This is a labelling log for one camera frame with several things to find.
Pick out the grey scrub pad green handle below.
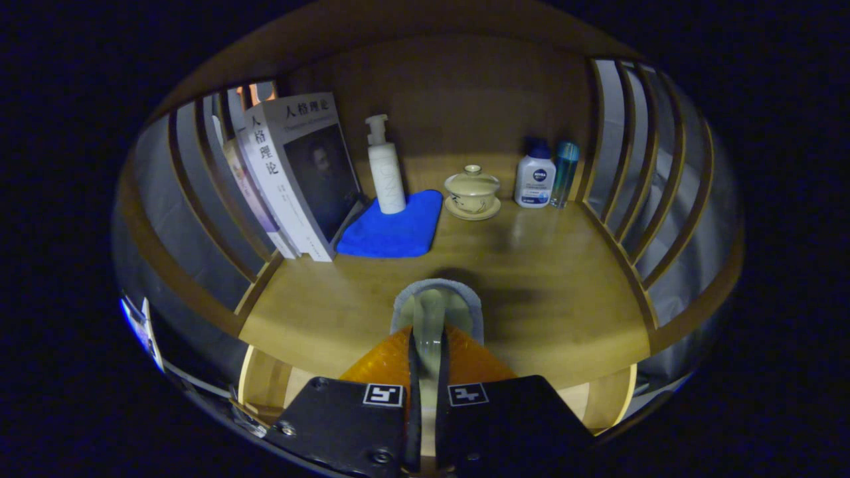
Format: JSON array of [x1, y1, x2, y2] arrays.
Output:
[[390, 279, 484, 416]]

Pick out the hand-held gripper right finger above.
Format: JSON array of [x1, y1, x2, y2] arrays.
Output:
[[435, 325, 595, 476]]

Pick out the wooden cabinet with slatted sides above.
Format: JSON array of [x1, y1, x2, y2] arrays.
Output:
[[113, 0, 744, 376]]

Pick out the teal slim bottle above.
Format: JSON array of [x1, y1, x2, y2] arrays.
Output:
[[550, 140, 580, 210]]

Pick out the white lotion bottle blue cap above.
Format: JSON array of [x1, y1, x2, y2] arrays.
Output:
[[514, 137, 557, 209]]

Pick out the beige lidded tea cup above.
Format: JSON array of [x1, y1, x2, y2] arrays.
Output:
[[444, 165, 501, 213]]

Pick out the wooden countertop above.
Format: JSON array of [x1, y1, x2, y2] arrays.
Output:
[[238, 156, 651, 390]]

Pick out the thin pale purple book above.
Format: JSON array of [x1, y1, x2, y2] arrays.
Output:
[[212, 116, 296, 260]]

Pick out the thin white book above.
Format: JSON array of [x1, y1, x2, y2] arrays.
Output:
[[226, 86, 305, 260]]

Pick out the white pump bottle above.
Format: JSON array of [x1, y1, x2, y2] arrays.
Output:
[[365, 114, 407, 215]]

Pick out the beige ceramic saucer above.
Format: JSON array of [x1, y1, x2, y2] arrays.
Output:
[[444, 196, 503, 221]]

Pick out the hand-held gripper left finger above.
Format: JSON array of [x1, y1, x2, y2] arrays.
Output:
[[266, 325, 423, 478]]

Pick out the thick white book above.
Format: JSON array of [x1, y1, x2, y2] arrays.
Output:
[[244, 92, 365, 263]]

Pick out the blue folded cloth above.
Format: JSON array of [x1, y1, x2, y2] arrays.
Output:
[[335, 189, 444, 259]]

